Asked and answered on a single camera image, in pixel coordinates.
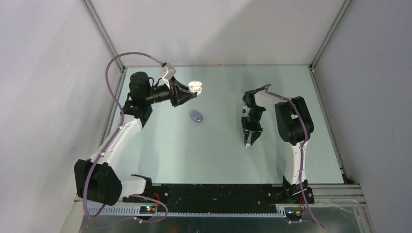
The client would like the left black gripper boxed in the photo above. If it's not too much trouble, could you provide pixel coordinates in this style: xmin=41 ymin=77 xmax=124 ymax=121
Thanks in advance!
xmin=144 ymin=76 xmax=196 ymax=107

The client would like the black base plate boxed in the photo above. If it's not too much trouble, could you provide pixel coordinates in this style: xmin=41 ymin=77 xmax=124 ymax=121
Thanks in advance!
xmin=123 ymin=183 xmax=314 ymax=215

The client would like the aluminium frame rail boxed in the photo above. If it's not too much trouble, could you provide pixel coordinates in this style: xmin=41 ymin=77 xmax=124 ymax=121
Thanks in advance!
xmin=80 ymin=184 xmax=375 ymax=233

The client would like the white earbud charging case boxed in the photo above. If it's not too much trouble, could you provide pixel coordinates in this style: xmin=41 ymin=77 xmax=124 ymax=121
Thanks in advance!
xmin=188 ymin=81 xmax=203 ymax=95

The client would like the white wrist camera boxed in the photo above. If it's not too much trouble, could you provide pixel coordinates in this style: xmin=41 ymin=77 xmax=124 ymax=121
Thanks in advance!
xmin=242 ymin=105 xmax=250 ymax=117
xmin=161 ymin=62 xmax=176 ymax=89

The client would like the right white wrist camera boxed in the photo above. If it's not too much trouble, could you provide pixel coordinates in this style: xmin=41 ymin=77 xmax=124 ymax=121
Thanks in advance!
xmin=242 ymin=105 xmax=250 ymax=117

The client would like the purple earbud charging case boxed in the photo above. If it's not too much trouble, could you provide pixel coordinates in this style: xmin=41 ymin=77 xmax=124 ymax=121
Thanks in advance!
xmin=190 ymin=111 xmax=204 ymax=123

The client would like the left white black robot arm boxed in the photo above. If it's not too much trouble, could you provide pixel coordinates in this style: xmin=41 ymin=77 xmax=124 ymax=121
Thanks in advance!
xmin=74 ymin=72 xmax=202 ymax=206

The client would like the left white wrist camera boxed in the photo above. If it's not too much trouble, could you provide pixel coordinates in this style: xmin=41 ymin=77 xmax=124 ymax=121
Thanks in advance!
xmin=161 ymin=62 xmax=176 ymax=89

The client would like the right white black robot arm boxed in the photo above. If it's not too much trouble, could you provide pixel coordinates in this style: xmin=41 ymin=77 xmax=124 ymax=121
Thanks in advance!
xmin=241 ymin=84 xmax=314 ymax=203

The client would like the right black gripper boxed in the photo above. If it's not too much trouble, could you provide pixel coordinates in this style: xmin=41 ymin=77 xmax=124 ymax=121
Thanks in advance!
xmin=241 ymin=105 xmax=265 ymax=144

